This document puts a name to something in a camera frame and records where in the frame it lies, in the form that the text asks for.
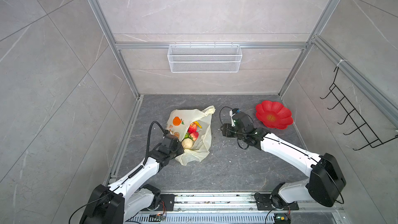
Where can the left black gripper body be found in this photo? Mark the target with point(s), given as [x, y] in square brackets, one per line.
[178, 151]

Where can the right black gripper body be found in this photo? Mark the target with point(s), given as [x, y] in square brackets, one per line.
[229, 134]

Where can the beige fake round fruit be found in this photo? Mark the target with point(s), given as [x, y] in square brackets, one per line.
[187, 143]

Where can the cream plastic bag orange print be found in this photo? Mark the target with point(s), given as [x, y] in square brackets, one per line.
[178, 124]

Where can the red flower-shaped plastic bowl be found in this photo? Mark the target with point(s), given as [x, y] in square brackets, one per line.
[274, 115]

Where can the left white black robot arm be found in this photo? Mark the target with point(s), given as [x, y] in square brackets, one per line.
[123, 199]

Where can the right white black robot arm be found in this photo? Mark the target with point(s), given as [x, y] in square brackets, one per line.
[325, 181]

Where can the red fake strawberry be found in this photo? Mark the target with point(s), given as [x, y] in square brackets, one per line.
[194, 136]

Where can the red fake apple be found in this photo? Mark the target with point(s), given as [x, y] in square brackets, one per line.
[192, 128]

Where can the yellow fake banana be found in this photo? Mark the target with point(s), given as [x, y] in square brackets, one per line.
[198, 125]

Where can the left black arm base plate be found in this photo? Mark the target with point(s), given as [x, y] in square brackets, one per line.
[163, 202]

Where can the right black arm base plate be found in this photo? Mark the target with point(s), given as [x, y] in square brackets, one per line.
[267, 202]

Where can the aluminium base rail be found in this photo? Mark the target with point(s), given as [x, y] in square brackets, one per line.
[237, 208]

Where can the white wire mesh basket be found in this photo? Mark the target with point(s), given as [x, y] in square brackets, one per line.
[204, 58]

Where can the black wire hook rack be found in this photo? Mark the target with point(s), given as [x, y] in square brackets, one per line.
[352, 113]

